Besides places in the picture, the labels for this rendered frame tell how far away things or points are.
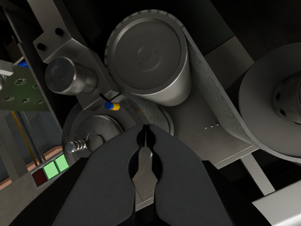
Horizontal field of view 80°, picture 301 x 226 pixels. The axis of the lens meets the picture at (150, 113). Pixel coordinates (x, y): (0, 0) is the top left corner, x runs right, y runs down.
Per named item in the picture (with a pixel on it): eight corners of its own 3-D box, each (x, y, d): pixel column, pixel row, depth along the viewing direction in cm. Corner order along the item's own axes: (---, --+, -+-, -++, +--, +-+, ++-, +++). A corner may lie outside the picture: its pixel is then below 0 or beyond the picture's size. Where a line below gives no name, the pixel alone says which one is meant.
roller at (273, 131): (323, 18, 22) (406, 119, 20) (255, 71, 46) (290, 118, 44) (217, 83, 24) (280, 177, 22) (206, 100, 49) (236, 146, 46)
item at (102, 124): (125, 167, 24) (76, 171, 26) (130, 163, 26) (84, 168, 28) (117, 110, 24) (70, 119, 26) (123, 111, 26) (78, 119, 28)
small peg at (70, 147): (75, 152, 23) (65, 153, 23) (88, 148, 25) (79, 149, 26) (73, 141, 23) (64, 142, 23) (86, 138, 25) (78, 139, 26)
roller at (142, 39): (158, -6, 26) (204, 63, 24) (177, 55, 50) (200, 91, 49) (93, 45, 28) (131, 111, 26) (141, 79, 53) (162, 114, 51)
